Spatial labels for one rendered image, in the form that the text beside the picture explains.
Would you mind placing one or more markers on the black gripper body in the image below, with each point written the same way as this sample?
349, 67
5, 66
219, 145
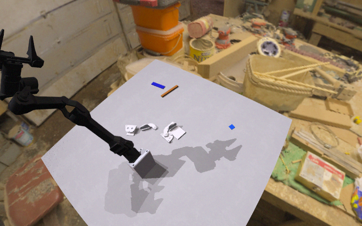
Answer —
11, 69

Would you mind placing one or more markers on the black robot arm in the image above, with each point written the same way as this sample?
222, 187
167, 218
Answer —
23, 101

